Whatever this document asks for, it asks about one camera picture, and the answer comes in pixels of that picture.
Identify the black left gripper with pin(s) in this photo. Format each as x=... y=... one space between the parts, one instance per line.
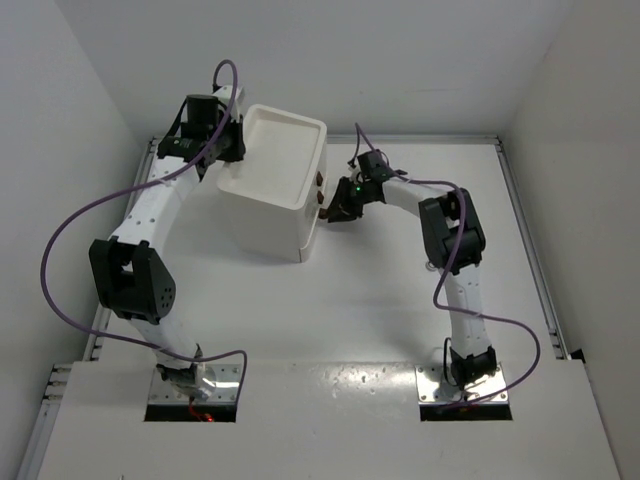
x=238 y=151

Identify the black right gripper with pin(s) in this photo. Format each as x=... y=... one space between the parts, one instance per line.
x=341 y=208

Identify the white drawer cabinet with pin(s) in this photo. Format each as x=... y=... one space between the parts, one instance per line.
x=269 y=198

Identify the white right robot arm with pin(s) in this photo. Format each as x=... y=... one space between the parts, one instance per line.
x=454 y=242

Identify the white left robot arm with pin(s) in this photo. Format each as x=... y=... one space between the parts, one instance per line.
x=131 y=277

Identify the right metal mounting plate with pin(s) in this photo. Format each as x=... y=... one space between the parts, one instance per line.
x=434 y=390

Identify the metal mounting plate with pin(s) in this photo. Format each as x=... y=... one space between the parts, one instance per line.
x=434 y=390
x=220 y=382

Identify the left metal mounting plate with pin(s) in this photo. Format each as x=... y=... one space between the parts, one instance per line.
x=220 y=382

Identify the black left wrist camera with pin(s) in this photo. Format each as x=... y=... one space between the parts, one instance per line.
x=202 y=116

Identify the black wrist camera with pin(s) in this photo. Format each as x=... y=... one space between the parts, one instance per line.
x=373 y=167
x=202 y=116

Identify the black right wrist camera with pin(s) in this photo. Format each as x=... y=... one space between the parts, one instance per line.
x=373 y=167

